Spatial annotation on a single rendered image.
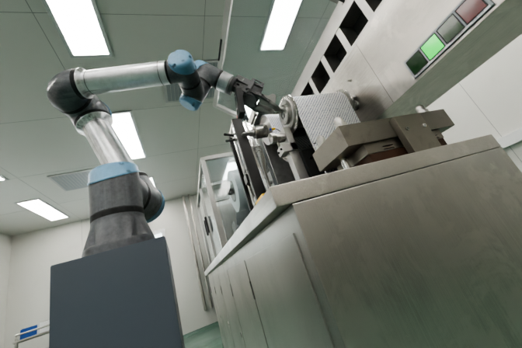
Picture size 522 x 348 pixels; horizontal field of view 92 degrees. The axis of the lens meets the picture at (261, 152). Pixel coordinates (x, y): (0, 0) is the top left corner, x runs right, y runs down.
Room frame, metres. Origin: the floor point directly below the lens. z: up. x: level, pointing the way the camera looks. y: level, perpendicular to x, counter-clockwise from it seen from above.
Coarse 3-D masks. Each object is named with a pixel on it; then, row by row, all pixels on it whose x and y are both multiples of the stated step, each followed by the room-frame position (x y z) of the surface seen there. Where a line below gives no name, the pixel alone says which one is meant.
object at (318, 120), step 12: (300, 108) 0.80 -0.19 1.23; (312, 108) 0.82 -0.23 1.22; (324, 108) 0.84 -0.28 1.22; (336, 108) 0.86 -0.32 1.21; (348, 108) 0.87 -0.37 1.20; (312, 120) 0.81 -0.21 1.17; (324, 120) 0.83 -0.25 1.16; (348, 120) 0.86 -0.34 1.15; (312, 132) 0.80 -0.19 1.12; (324, 132) 0.82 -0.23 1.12; (312, 144) 0.80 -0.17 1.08
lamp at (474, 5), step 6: (468, 0) 0.52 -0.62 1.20; (474, 0) 0.51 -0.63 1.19; (480, 0) 0.50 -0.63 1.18; (462, 6) 0.53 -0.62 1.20; (468, 6) 0.53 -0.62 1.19; (474, 6) 0.52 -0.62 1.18; (480, 6) 0.51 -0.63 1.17; (462, 12) 0.54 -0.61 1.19; (468, 12) 0.53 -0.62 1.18; (474, 12) 0.53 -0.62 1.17; (462, 18) 0.55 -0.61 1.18; (468, 18) 0.54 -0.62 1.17
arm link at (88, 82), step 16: (128, 64) 0.57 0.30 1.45; (144, 64) 0.57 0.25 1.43; (160, 64) 0.58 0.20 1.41; (176, 64) 0.57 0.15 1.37; (192, 64) 0.59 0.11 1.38; (64, 80) 0.54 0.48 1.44; (80, 80) 0.55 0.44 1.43; (96, 80) 0.56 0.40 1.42; (112, 80) 0.57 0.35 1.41; (128, 80) 0.58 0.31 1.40; (144, 80) 0.59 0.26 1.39; (160, 80) 0.60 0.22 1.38; (176, 80) 0.62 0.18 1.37; (192, 80) 0.64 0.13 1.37; (48, 96) 0.58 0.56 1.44; (64, 96) 0.57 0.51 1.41; (80, 96) 0.59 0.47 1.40
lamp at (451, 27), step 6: (450, 18) 0.57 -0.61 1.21; (444, 24) 0.58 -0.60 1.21; (450, 24) 0.58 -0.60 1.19; (456, 24) 0.57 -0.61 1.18; (438, 30) 0.60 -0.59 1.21; (444, 30) 0.59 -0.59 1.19; (450, 30) 0.58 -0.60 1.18; (456, 30) 0.57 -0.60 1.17; (444, 36) 0.60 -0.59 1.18; (450, 36) 0.59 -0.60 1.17
